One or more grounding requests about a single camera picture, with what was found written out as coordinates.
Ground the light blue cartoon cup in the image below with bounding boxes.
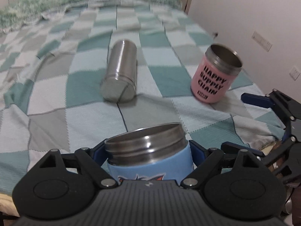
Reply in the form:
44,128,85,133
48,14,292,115
105,122,193,184

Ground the tall stainless steel cup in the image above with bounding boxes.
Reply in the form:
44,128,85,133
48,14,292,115
100,39,137,103

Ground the green checkered blanket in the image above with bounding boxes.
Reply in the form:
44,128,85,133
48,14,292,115
1,4,284,194

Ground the pink Happy Supply Chain cup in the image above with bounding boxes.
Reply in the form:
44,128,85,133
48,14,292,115
191,43,243,104

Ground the wall power socket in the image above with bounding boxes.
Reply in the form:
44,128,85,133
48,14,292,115
252,31,272,52

